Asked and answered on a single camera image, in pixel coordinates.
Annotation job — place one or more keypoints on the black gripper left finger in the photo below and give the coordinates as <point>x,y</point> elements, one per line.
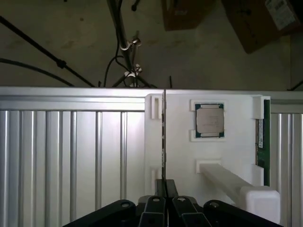
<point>151,212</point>

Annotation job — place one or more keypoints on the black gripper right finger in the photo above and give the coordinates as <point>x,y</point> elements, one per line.
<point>184,212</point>

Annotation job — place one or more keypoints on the white plastic parts rack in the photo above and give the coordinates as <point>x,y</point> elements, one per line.
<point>180,146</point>

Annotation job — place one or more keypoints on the silver CPU chip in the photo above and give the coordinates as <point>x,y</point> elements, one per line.
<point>209,120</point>

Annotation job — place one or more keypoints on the black tripod leg rod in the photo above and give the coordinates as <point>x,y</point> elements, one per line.
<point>61,63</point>

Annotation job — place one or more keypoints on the metal tripod stand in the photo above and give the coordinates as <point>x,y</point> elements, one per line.
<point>124,35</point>

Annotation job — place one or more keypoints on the small brown cardboard box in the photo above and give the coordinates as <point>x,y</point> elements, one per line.
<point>184,16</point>

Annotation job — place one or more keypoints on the large cardboard box white label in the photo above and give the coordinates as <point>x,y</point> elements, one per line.
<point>255,23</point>

